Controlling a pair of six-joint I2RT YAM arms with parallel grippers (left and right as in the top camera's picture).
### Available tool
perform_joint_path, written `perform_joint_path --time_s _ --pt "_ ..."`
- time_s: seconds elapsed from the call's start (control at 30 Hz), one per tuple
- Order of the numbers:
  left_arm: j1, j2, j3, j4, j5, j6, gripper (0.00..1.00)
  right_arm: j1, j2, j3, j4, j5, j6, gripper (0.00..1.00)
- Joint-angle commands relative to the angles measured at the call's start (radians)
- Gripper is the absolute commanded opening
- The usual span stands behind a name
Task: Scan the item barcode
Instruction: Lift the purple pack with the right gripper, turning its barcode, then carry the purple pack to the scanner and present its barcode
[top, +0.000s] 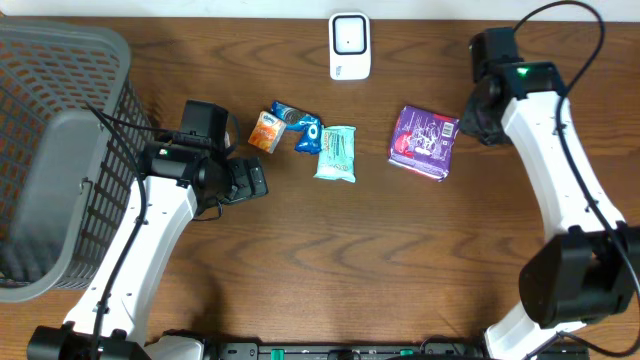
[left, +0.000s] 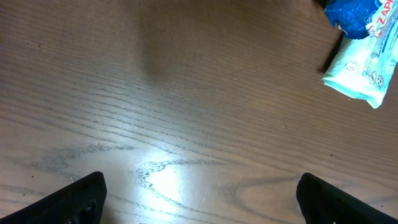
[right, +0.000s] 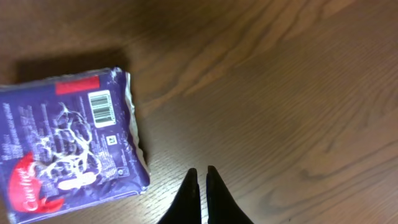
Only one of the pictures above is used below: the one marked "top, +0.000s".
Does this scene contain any purple snack package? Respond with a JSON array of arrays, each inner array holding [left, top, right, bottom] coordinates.
[[388, 106, 459, 181]]

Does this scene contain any orange tissue pack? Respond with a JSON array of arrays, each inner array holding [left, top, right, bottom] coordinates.
[[248, 111, 286, 154]]

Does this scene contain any blue cookie packet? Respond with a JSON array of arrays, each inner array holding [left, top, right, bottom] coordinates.
[[271, 101, 323, 155]]

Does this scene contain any teal wipes packet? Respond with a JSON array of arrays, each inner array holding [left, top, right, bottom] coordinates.
[[314, 126, 356, 183]]

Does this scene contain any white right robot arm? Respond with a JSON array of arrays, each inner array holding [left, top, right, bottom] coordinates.
[[460, 27, 639, 359]]

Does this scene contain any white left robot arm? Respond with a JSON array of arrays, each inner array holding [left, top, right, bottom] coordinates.
[[27, 141, 268, 359]]

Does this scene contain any white barcode scanner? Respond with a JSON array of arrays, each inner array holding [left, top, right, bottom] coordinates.
[[328, 12, 372, 81]]

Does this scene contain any grey plastic basket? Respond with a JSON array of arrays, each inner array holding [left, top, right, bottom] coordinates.
[[1, 18, 152, 303]]

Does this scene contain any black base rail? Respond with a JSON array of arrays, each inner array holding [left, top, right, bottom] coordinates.
[[205, 340, 489, 360]]

